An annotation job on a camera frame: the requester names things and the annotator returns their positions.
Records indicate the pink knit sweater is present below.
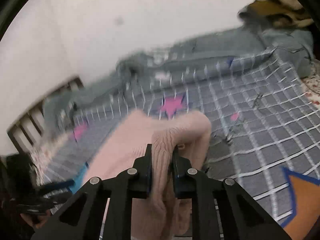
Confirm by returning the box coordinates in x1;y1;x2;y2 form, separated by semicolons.
82;110;212;239

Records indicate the brown clothes pile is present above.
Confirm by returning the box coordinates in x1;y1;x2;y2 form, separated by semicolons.
239;0;313;29

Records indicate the left hand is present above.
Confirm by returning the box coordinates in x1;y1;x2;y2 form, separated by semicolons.
20;210;52;230

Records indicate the dark wooden headboard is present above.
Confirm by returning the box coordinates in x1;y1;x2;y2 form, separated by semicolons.
7;76;84;153

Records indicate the grey checked star blanket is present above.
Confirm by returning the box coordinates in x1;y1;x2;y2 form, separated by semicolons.
31;53;319;225

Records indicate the floral bed sheet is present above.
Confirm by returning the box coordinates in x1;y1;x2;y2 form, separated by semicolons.
302;74;320;108

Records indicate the grey-green fleece blanket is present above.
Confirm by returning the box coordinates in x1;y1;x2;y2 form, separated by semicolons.
43;27;313;136

